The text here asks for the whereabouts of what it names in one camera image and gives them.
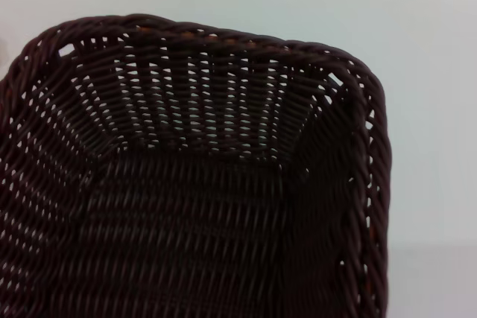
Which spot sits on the dark brown woven basket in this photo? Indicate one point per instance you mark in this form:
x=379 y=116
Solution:
x=186 y=221

